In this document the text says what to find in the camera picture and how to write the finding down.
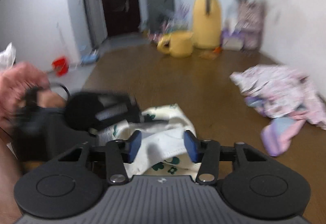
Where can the orange snack packet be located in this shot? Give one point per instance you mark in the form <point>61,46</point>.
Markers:
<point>211,54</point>

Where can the dark brown door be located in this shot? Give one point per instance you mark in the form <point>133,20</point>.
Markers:
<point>121,16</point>

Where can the yellow mug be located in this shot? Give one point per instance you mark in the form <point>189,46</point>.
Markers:
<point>177,44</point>

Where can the left hand pink sleeve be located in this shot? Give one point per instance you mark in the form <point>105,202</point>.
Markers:
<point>15,82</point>

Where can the yellow tall vase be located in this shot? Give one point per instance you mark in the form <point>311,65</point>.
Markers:
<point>206,24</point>

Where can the pink patterned storage box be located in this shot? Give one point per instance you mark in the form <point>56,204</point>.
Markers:
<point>251,24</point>

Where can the pink floral clothes pile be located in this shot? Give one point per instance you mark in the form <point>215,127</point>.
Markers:
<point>286,96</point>

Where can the cream teal flower garment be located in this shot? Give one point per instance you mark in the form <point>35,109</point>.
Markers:
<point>162,150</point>

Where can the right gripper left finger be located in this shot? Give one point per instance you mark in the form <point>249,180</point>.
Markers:
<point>134,143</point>

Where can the red bucket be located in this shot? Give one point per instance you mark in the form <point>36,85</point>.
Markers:
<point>60,66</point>

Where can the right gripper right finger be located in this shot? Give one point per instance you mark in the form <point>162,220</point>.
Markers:
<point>193,146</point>

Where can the purple tissue box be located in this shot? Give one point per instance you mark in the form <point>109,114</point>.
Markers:
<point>232,41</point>

